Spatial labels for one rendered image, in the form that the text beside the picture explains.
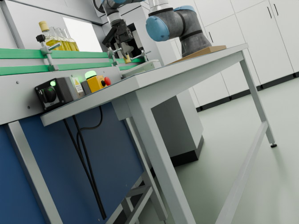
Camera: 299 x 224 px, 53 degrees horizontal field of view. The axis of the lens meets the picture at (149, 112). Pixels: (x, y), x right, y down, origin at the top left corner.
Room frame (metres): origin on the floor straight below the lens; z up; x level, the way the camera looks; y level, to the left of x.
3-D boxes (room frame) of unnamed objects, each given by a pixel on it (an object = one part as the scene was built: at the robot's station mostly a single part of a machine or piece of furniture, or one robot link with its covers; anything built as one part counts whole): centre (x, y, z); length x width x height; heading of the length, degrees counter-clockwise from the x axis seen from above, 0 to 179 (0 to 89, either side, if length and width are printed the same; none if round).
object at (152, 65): (1.70, -0.01, 0.79); 0.27 x 0.17 x 0.08; 73
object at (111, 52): (1.62, 0.10, 0.95); 0.17 x 0.03 x 0.12; 73
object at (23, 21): (1.83, 0.30, 1.15); 0.90 x 0.03 x 0.34; 163
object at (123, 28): (1.71, -0.02, 1.06); 0.09 x 0.08 x 0.12; 72
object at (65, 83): (0.92, 0.24, 0.79); 0.08 x 0.08 x 0.08; 73
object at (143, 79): (1.78, 0.25, 0.73); 1.58 x 1.52 x 0.04; 149
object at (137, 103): (1.43, -0.33, 0.36); 1.51 x 0.09 x 0.71; 149
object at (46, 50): (1.03, 0.23, 0.94); 0.07 x 0.04 x 0.13; 73
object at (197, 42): (1.44, -0.32, 0.82); 0.15 x 0.15 x 0.10
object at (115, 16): (1.72, -0.01, 1.14); 0.08 x 0.08 x 0.05
